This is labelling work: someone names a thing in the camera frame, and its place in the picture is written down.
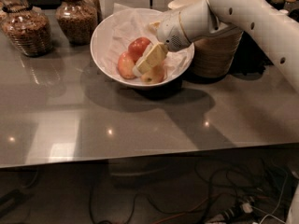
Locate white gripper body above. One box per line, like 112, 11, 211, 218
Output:
156, 10, 191, 52

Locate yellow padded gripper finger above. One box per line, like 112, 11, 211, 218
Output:
148, 21, 160, 34
133, 42, 168, 77

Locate red top apple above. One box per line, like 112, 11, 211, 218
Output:
128, 37, 150, 62

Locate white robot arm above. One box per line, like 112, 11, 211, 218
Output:
133, 0, 299, 90

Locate front yellow-red apple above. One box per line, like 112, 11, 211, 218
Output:
140, 63, 164, 84

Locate yellow-red apple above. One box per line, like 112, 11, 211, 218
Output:
117, 51, 135, 79
140, 63, 164, 84

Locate left yellow-red apple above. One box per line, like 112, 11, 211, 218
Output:
117, 51, 135, 79

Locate white ceramic bowl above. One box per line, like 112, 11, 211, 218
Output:
90, 7, 195, 89

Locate white tissue paper liner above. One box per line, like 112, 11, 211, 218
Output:
102, 2, 195, 82

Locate front stack paper bowls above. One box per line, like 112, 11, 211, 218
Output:
190, 32, 243, 78

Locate middle glass cereal jar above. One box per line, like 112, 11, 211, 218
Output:
55, 0, 97, 45

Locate glass cereal jar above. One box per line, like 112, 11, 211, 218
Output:
1, 0, 52, 57
55, 0, 97, 45

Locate dark bottle with cap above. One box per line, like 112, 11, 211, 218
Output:
270, 0, 284, 9

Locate left glass cereal jar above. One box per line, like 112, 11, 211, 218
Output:
1, 0, 52, 57

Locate power strip on floor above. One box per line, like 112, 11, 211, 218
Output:
205, 203, 253, 224

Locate black floor cables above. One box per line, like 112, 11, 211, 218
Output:
88, 157, 297, 224

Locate white floor cable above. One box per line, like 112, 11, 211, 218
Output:
258, 168, 291, 224

